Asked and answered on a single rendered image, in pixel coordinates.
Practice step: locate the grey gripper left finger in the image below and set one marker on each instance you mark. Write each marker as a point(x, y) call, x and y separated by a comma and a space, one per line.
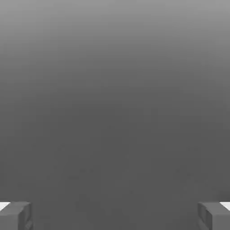
point(14, 215)

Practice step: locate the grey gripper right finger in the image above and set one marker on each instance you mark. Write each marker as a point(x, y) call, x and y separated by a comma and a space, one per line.
point(215, 215)

